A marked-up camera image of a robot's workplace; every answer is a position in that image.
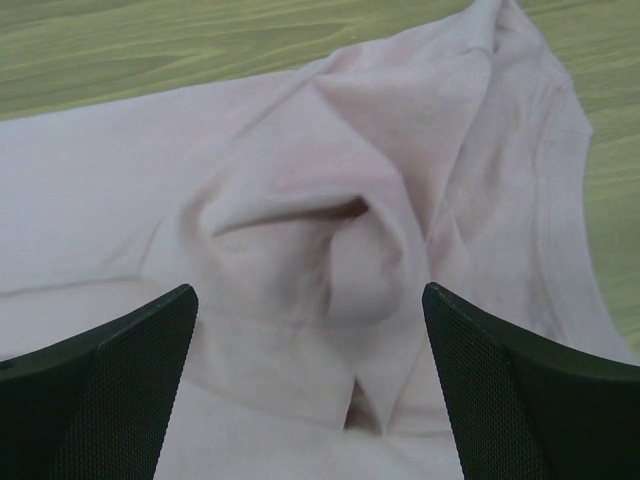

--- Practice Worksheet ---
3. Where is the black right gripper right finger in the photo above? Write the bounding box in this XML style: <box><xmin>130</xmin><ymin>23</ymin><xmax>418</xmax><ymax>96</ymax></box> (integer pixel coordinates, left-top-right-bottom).
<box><xmin>422</xmin><ymin>282</ymin><xmax>639</xmax><ymax>480</ymax></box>

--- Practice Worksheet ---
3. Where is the dusty pink graphic t-shirt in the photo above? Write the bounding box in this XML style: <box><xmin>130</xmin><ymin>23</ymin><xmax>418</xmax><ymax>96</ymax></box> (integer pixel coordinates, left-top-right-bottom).
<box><xmin>1</xmin><ymin>1</ymin><xmax>636</xmax><ymax>479</ymax></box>

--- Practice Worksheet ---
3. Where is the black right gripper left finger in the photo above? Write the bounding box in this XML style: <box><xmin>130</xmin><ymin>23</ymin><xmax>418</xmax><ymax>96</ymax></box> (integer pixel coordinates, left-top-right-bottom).
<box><xmin>1</xmin><ymin>284</ymin><xmax>198</xmax><ymax>480</ymax></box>

